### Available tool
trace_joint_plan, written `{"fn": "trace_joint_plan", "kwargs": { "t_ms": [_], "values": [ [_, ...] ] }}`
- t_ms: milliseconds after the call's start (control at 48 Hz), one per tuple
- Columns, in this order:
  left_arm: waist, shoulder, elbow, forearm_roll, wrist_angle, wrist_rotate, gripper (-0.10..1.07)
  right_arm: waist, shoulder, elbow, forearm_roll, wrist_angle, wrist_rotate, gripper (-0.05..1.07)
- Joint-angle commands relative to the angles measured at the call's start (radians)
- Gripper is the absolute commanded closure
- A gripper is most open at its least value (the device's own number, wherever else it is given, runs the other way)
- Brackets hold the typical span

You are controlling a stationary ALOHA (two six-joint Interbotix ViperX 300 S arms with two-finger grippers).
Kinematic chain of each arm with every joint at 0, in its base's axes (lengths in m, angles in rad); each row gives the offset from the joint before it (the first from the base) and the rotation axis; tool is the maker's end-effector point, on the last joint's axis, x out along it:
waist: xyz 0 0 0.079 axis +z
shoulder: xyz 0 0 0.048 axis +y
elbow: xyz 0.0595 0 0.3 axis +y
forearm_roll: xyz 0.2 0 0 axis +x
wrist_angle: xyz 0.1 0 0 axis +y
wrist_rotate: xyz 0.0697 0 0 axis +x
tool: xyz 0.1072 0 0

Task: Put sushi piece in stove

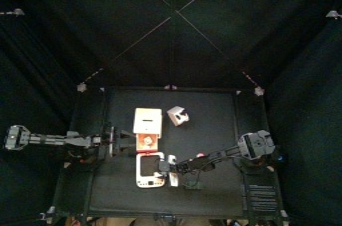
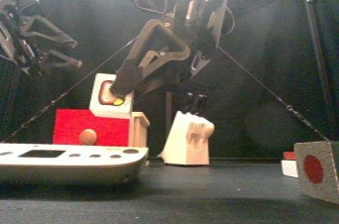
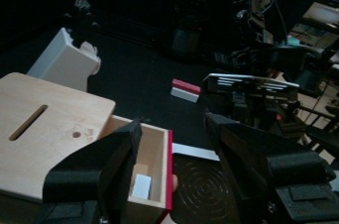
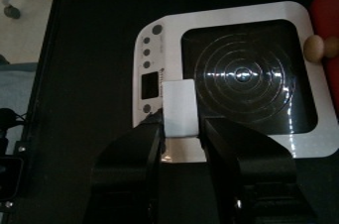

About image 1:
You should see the black ribbed plate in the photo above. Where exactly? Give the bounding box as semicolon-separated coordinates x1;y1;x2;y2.
247;183;280;214

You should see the white toy stove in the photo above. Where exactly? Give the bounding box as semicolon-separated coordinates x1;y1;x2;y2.
135;151;180;190

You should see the white and red toy box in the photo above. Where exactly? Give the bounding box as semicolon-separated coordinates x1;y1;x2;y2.
132;107;164;154

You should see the small white toy cube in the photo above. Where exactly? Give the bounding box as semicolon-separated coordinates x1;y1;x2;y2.
165;105;191;127

